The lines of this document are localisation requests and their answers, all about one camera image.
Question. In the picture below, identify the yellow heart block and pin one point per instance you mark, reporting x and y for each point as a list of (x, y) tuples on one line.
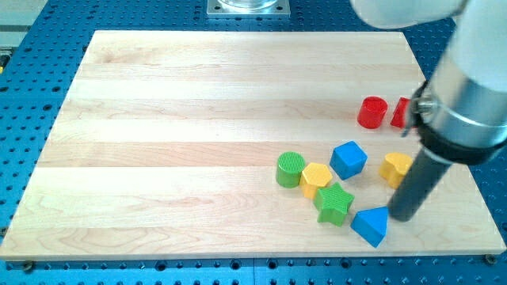
[(394, 168)]

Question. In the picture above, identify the red block behind arm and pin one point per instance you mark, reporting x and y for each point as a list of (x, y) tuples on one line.
[(399, 113)]

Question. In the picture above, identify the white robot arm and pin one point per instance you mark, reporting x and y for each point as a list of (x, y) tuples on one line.
[(460, 112)]

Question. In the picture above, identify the green cylinder block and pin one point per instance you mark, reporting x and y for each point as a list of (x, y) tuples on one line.
[(289, 169)]

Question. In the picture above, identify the yellow hexagon block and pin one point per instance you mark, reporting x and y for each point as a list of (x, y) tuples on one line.
[(313, 177)]

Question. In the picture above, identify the light wooden board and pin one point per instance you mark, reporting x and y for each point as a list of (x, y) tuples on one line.
[(165, 147)]

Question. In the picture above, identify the blue cube block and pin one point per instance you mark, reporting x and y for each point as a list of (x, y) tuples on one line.
[(348, 160)]

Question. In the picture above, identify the green star block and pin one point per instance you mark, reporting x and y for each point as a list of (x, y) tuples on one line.
[(332, 204)]

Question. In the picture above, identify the red cylinder block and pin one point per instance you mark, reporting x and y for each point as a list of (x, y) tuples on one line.
[(372, 111)]

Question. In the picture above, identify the blue triangle block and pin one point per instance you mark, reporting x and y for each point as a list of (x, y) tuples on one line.
[(371, 225)]

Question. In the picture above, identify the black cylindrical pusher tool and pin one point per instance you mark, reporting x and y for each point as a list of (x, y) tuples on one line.
[(422, 177)]

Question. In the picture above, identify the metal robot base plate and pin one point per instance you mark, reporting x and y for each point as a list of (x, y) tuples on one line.
[(248, 8)]

